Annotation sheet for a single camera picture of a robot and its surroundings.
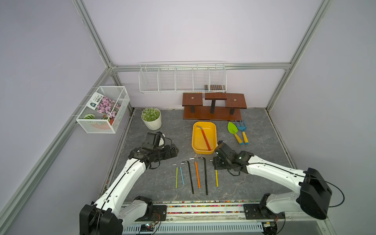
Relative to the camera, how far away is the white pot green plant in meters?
1.01

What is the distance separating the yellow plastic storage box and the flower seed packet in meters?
0.51

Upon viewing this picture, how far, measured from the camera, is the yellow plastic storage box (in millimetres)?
983

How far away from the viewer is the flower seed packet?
2.39 ft

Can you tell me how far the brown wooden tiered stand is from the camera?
1041mm

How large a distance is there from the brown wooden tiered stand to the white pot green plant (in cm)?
20
